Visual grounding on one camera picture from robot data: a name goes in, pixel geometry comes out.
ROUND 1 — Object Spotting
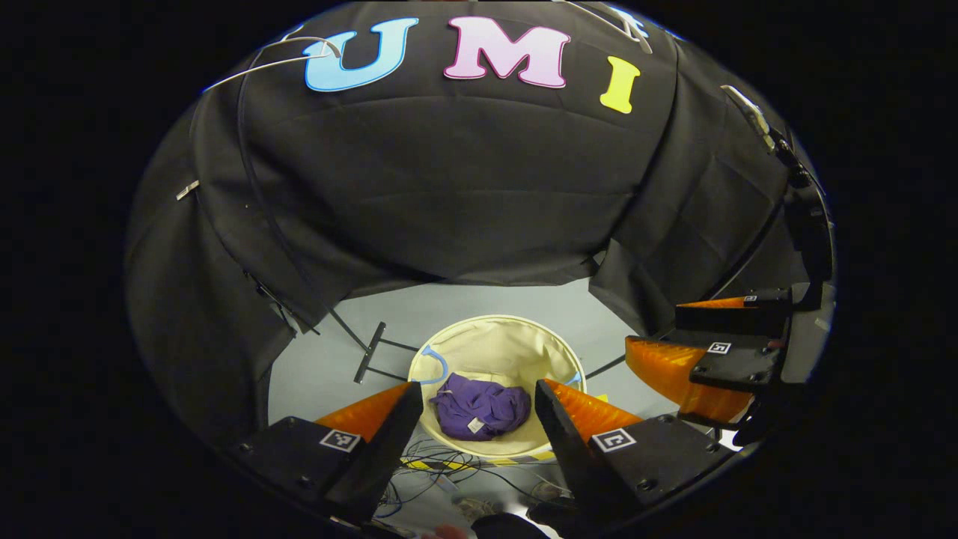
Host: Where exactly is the white clothes hanger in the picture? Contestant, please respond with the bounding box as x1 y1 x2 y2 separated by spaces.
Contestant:
201 35 343 94
558 0 653 55

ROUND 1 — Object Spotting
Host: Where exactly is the purple corduroy jacket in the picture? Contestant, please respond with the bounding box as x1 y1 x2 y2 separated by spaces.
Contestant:
430 373 532 442

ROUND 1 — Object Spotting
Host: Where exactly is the yellow black floor tape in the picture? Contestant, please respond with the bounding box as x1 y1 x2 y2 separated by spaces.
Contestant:
403 449 559 472

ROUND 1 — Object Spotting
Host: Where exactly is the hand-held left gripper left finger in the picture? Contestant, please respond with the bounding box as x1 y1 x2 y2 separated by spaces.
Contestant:
225 382 425 526

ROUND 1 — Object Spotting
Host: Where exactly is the tangle of black cables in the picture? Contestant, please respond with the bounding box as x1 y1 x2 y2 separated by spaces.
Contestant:
374 442 570 519

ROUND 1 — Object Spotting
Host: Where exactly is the black clothes rail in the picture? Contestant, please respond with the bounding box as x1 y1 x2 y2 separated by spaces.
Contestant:
237 52 628 385

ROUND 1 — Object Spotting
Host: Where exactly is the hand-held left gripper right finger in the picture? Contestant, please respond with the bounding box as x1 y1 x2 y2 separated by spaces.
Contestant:
534 379 739 526

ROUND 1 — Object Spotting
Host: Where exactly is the cream laundry hamper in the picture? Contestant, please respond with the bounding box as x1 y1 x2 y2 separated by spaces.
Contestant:
408 314 588 459

